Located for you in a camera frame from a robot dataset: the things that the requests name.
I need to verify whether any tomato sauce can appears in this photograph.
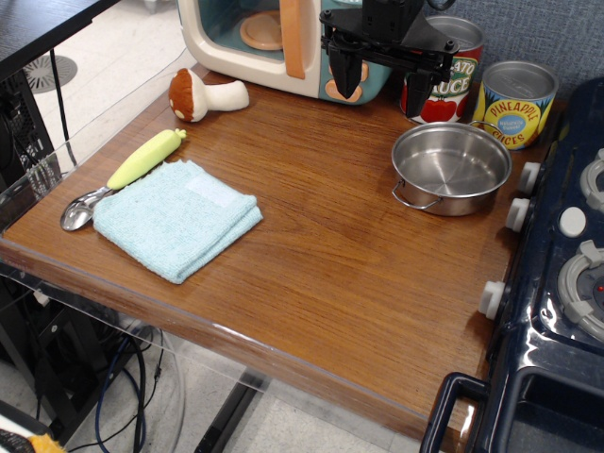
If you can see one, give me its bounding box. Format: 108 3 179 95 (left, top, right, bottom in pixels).
399 14 486 126

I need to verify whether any blue floor cable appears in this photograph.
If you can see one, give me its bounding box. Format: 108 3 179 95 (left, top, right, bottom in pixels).
93 337 147 453

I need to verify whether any white stove knob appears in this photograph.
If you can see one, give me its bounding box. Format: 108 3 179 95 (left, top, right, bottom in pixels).
517 161 541 194
478 281 505 320
506 198 530 232

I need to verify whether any plush mushroom toy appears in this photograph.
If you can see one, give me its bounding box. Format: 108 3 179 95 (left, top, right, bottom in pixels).
168 69 249 123

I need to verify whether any spoon with green handle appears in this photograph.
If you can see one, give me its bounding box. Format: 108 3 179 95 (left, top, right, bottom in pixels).
59 128 187 232

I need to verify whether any dark blue toy stove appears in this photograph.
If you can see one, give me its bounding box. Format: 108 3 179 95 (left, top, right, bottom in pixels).
421 78 603 452

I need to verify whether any black table leg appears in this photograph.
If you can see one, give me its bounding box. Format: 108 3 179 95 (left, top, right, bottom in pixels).
193 372 264 453

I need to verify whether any black computer tower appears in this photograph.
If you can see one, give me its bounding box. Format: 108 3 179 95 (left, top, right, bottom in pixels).
0 70 56 190

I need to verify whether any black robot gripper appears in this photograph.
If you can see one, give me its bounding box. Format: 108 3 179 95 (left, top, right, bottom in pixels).
319 1 459 118

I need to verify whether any light blue folded cloth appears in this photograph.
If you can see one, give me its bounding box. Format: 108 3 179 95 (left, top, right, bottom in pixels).
93 160 262 284

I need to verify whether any toy microwave oven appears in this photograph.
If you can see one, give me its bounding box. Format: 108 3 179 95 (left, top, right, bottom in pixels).
177 0 392 105

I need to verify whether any pineapple slices can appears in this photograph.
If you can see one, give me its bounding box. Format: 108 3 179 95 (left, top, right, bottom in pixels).
473 60 559 151

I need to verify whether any stainless steel pot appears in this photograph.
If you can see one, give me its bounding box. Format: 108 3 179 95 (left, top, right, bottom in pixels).
392 121 512 217

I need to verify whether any black desk on left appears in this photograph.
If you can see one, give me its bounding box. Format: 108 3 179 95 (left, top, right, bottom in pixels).
1 0 117 80

